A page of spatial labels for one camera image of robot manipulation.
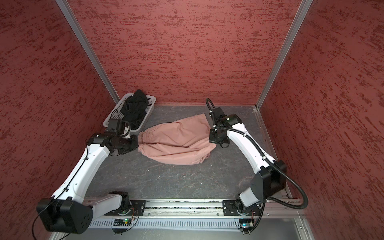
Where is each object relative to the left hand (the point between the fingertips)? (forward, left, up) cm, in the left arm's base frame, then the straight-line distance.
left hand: (138, 148), depth 78 cm
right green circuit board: (-32, -56, -16) cm, 66 cm away
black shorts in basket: (+34, +14, -5) cm, 37 cm away
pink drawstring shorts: (+13, -22, -14) cm, 29 cm away
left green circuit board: (-31, +2, -15) cm, 35 cm away
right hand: (+3, -41, +1) cm, 41 cm away
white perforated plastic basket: (+33, +28, -9) cm, 44 cm away
